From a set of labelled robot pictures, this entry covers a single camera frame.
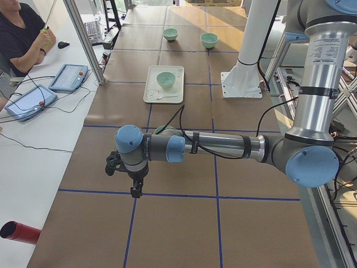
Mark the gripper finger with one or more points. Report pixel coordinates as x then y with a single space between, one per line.
139 188
134 192

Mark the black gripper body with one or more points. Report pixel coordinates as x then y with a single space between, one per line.
137 175

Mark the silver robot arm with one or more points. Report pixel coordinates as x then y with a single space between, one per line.
304 153

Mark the white plastic spoon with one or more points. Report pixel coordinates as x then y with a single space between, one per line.
166 96

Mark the pale green bear tray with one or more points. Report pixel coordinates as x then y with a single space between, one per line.
153 90

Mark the green bowl on tray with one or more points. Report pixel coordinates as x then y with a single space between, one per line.
166 79

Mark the far blue teach pendant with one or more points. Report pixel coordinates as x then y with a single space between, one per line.
69 78

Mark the blue teach pendant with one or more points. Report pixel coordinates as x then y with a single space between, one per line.
69 78
31 103

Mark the red cylinder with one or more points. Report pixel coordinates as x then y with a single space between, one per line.
20 232

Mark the near blue teach pendant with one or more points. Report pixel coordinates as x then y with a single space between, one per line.
31 103

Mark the black computer mouse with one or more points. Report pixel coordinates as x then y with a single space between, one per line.
62 44

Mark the green bowl with ice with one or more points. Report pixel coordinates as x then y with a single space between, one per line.
209 40

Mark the black keyboard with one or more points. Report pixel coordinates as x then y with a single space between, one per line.
93 32

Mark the seated person in black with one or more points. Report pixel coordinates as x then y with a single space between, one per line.
25 40

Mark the white camera mast with base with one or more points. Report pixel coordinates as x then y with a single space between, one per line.
243 80

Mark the aluminium frame post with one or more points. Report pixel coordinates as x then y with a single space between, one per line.
75 17

